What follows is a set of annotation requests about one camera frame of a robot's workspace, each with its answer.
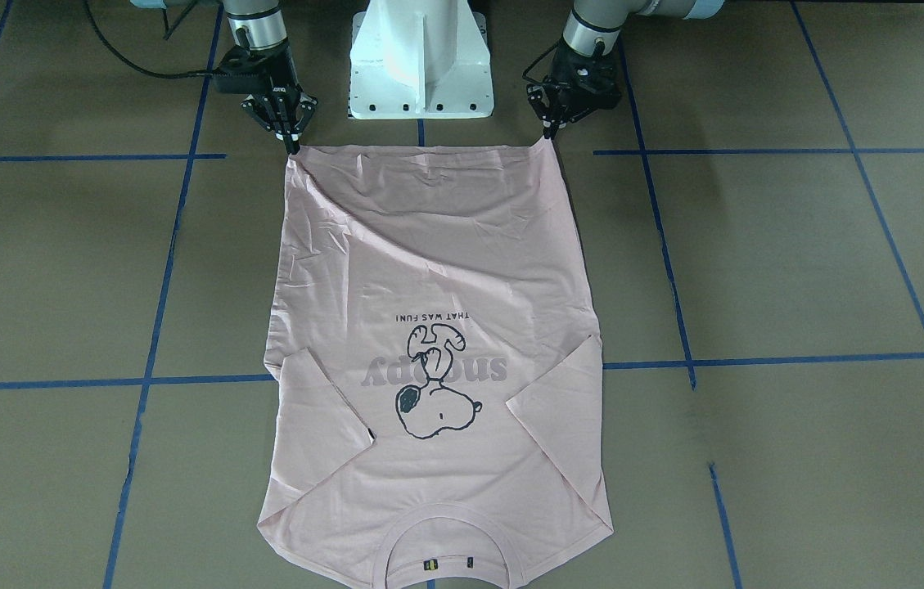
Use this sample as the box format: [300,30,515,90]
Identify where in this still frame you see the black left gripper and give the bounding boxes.
[526,41,621,139]

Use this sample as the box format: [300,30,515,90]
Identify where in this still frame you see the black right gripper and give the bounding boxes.
[241,45,318,155]

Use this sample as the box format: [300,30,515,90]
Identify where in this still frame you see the pink Snoopy t-shirt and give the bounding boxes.
[257,139,614,588]

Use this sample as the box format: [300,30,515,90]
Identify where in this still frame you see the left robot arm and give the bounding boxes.
[522,1,724,139]

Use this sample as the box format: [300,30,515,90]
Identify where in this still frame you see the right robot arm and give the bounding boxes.
[135,1,318,155]

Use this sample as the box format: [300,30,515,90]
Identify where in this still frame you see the brown paper table cover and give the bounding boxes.
[0,1,924,588]

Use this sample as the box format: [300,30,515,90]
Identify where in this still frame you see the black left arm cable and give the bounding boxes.
[522,41,565,87]

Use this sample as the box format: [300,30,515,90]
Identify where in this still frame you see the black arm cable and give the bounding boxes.
[83,0,221,81]
[522,41,565,87]

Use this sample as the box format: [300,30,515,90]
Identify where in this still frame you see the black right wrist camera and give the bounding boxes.
[212,45,272,96]

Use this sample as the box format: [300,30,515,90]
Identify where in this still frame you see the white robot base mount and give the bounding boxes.
[347,1,495,120]

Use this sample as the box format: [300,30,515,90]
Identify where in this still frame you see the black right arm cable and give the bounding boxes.
[83,0,221,81]

